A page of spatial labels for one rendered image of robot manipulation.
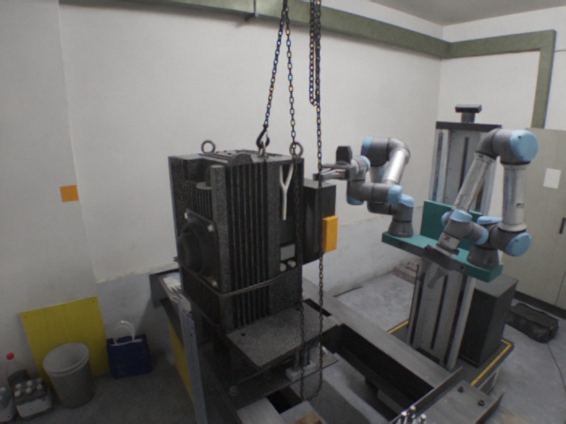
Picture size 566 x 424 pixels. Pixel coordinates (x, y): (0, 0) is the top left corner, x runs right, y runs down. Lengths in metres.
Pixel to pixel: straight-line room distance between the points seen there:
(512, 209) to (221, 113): 1.93
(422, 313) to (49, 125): 2.55
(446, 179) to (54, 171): 2.30
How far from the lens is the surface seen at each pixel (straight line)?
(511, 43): 3.98
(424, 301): 2.21
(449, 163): 1.97
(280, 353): 1.36
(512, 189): 1.53
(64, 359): 2.71
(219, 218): 1.23
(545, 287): 3.85
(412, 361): 1.78
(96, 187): 2.36
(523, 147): 1.47
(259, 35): 2.72
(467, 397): 1.68
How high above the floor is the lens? 1.78
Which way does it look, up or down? 16 degrees down
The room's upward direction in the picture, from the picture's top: straight up
